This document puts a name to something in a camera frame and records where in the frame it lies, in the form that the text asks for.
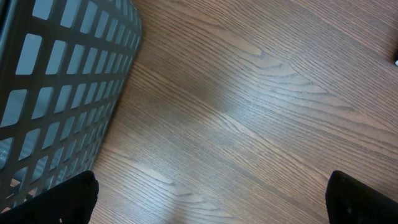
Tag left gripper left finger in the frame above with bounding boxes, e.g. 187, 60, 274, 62
1, 170, 99, 224

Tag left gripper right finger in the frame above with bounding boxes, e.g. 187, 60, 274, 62
325, 170, 397, 224

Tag grey plastic shopping basket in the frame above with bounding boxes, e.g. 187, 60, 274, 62
1, 0, 142, 211

